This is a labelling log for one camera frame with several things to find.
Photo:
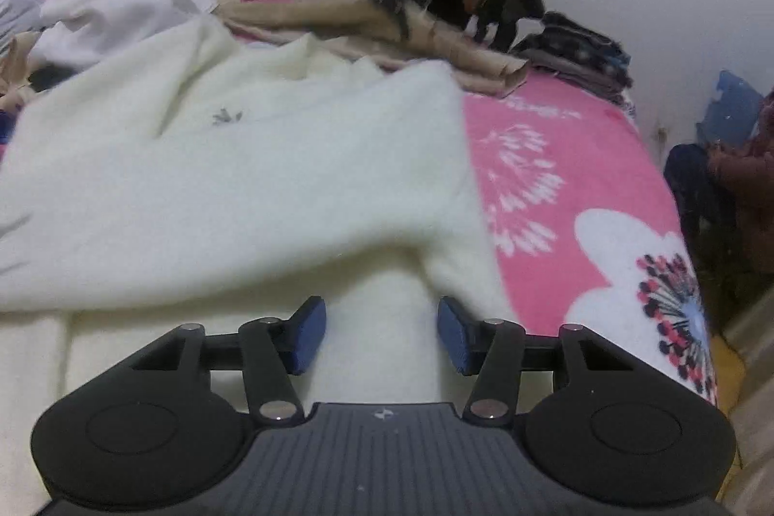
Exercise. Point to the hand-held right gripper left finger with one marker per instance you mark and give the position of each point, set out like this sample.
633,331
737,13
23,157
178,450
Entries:
307,337

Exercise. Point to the stack of folded clothes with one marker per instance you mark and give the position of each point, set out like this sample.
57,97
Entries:
580,50

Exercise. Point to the pink floral blanket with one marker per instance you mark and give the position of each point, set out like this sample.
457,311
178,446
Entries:
544,129

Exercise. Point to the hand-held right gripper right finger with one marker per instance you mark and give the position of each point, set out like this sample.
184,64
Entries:
453,337

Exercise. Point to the white fleece sweater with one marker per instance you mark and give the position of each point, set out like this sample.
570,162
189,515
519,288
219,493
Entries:
242,177

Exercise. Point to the beige knit garment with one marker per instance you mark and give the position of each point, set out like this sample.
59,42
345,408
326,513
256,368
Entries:
363,23

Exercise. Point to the white thin garment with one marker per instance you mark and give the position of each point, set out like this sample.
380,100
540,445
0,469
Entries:
121,14

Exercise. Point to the blue cloth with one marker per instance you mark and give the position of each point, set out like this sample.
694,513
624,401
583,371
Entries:
735,102

